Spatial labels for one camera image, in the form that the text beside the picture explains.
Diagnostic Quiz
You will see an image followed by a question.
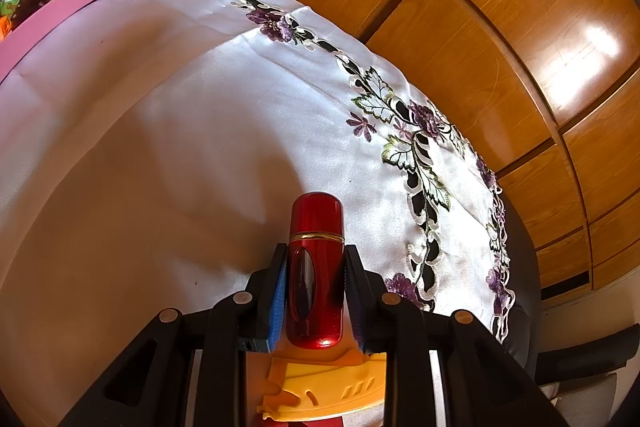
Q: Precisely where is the grey cloth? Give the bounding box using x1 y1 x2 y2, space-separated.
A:
540 372 631 427

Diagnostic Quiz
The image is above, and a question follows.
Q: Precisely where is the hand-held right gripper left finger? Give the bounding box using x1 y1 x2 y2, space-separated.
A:
57 242 290 427

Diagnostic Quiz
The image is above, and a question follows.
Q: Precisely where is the red metallic bottle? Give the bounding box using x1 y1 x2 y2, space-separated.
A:
286 192 347 350

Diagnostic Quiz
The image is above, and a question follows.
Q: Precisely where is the red plastic toy block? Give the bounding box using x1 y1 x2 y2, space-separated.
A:
327 413 383 427

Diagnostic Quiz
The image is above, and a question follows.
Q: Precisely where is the black furniture part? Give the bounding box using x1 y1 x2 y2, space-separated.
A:
537 322 640 388

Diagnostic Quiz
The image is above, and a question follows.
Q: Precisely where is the white embroidered floral tablecloth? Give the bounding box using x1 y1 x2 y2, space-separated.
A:
0 0 513 427

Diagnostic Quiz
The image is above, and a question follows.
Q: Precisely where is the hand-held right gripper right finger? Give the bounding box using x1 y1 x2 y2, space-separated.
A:
342 244 551 427

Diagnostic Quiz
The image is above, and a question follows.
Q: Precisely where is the pink box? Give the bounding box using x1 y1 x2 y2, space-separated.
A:
0 0 131 80

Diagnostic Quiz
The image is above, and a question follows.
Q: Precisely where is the yellow plastic toy piece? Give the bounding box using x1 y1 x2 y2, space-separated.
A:
255 347 388 423

